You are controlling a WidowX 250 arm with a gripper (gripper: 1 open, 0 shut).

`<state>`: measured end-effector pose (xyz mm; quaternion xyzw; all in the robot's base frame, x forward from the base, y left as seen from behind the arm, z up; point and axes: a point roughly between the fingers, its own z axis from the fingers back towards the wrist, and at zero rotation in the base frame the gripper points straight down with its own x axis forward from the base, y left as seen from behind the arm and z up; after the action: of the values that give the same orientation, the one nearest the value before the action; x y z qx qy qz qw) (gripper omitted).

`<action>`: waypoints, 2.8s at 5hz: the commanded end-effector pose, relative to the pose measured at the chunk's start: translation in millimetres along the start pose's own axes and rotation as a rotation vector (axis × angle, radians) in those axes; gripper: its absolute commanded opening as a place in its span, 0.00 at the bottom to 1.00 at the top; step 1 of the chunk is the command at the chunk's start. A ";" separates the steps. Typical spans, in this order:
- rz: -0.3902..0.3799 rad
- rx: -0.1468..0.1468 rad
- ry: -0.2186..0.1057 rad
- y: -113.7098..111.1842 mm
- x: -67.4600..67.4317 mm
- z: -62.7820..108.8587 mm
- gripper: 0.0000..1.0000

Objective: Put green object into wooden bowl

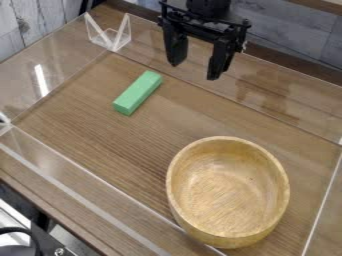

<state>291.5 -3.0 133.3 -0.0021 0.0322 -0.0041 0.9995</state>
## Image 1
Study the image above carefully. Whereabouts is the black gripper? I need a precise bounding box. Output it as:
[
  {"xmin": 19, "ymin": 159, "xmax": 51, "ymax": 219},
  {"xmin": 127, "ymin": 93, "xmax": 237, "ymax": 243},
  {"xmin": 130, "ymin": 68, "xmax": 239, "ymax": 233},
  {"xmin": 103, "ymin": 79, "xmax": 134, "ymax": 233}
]
[{"xmin": 159, "ymin": 0, "xmax": 252, "ymax": 81}]

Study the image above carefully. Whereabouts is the wooden bowl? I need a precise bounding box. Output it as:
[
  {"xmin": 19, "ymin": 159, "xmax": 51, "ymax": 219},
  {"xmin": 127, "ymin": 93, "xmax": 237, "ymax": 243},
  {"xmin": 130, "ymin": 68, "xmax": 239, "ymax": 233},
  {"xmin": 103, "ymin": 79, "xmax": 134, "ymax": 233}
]
[{"xmin": 166, "ymin": 136, "xmax": 290, "ymax": 249}]

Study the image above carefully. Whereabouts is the black metal table frame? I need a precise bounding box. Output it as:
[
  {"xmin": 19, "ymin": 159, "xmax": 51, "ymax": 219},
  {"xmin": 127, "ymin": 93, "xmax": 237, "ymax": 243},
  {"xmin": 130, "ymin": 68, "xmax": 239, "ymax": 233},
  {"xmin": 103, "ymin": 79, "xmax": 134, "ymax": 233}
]
[{"xmin": 0, "ymin": 181, "xmax": 82, "ymax": 256}]

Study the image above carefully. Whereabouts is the green rectangular block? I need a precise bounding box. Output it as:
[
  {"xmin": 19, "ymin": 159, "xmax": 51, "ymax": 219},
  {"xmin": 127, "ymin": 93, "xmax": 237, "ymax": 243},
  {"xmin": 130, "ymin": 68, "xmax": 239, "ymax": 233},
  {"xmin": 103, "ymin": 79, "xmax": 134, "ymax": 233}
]
[{"xmin": 113, "ymin": 71, "xmax": 163, "ymax": 116}]

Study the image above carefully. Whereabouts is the black cable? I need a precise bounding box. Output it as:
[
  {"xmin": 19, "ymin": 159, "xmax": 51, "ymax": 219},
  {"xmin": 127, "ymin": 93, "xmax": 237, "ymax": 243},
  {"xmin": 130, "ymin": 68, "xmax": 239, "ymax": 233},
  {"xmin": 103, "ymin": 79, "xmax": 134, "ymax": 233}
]
[{"xmin": 0, "ymin": 226, "xmax": 43, "ymax": 256}]

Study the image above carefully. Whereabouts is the clear acrylic corner bracket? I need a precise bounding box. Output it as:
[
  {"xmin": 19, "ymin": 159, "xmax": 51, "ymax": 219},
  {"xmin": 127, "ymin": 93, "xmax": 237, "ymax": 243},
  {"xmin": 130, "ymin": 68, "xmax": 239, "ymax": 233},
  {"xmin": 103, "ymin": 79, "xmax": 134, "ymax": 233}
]
[{"xmin": 85, "ymin": 13, "xmax": 131, "ymax": 52}]

